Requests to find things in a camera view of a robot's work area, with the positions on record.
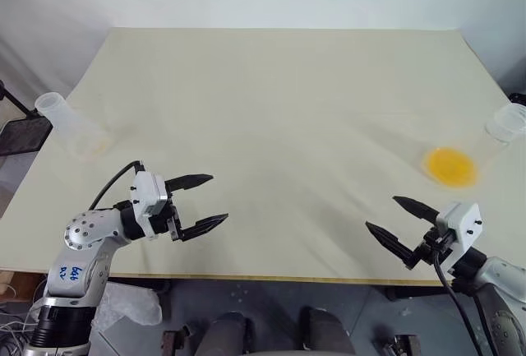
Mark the brown metal bracket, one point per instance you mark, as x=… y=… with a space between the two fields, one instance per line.
x=176 y=337

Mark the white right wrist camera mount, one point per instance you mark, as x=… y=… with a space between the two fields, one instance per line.
x=462 y=224

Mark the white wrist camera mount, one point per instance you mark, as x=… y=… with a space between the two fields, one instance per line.
x=146 y=191
x=462 y=224

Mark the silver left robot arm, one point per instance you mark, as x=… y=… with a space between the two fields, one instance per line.
x=82 y=232

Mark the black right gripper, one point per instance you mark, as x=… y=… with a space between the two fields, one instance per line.
x=433 y=249

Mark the clear flask with orange liquid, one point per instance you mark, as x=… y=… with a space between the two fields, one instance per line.
x=452 y=167

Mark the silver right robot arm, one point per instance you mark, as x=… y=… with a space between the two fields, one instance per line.
x=505 y=282

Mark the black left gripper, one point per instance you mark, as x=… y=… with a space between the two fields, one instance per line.
x=172 y=218

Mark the dark object beside table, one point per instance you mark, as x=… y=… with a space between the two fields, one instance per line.
x=518 y=98

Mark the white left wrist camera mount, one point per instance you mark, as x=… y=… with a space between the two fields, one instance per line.
x=146 y=191

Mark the clear plastic bag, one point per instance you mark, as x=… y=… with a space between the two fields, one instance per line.
x=131 y=302

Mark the black metal stand bar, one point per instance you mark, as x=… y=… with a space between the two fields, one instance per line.
x=18 y=103

